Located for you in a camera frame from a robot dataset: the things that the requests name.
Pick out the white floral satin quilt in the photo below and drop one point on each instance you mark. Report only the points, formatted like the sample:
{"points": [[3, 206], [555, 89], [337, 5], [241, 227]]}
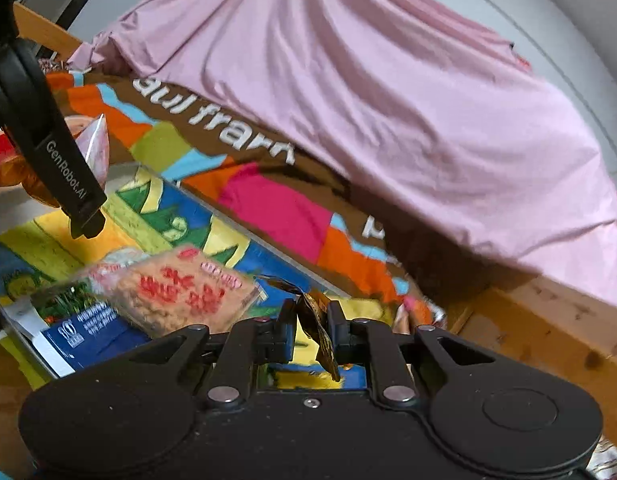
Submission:
{"points": [[610, 460]]}

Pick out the colourful cartoon printed tray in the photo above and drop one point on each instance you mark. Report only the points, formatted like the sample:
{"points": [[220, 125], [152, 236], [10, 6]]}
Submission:
{"points": [[153, 210]]}

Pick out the rice cracker packet red print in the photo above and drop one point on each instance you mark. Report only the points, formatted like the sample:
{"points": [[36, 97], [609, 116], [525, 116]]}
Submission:
{"points": [[188, 295]]}

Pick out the green and white snack packet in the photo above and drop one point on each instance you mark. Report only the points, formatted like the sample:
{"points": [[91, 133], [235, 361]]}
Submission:
{"points": [[68, 300]]}

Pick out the colourful printed blanket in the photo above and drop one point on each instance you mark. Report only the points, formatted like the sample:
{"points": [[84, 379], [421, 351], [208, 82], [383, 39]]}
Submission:
{"points": [[278, 205]]}

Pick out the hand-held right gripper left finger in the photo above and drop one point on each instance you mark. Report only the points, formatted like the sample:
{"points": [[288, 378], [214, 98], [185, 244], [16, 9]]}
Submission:
{"points": [[288, 330]]}

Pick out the pink bed sheet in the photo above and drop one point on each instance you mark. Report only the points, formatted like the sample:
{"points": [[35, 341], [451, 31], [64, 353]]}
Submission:
{"points": [[388, 110]]}

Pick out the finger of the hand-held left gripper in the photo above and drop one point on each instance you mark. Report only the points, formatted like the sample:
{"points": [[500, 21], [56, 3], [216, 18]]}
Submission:
{"points": [[63, 170]]}

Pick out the clear packet with orange snack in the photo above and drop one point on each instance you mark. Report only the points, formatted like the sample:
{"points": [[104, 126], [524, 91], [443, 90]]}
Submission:
{"points": [[91, 145]]}

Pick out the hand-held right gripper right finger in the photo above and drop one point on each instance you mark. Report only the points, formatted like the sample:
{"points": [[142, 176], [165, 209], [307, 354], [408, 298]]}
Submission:
{"points": [[338, 340]]}

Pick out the wooden bed frame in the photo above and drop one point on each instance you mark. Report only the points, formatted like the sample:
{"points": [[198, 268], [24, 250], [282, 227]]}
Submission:
{"points": [[538, 330]]}

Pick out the yellow snack packet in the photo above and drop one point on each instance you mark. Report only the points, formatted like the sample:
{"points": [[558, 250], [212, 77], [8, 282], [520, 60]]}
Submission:
{"points": [[313, 330]]}

